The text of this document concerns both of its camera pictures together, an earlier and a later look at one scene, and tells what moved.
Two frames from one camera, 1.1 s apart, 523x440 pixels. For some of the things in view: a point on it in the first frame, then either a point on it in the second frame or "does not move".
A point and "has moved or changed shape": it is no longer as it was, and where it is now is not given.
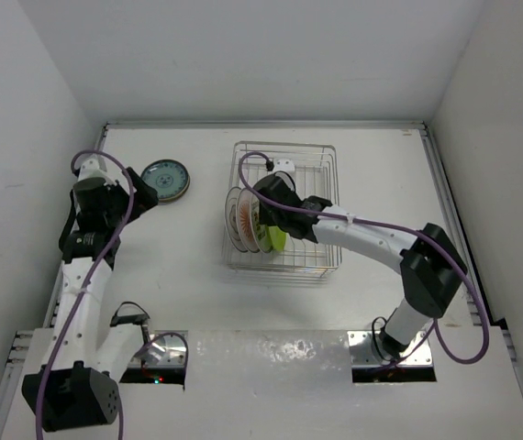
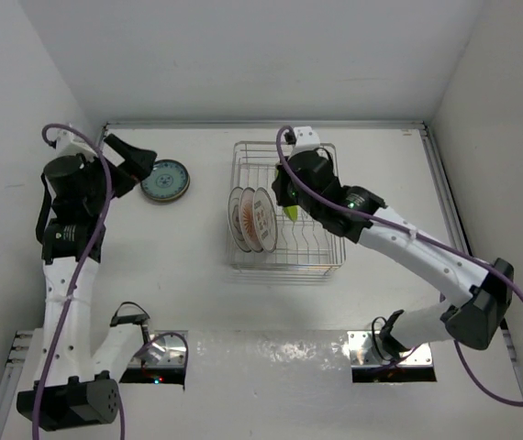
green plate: (278, 237) has moved or changed shape
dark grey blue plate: (169, 179) does not move
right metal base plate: (361, 353) does not move
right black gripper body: (271, 218) to (284, 197)
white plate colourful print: (260, 230) does not move
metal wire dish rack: (314, 167) does not move
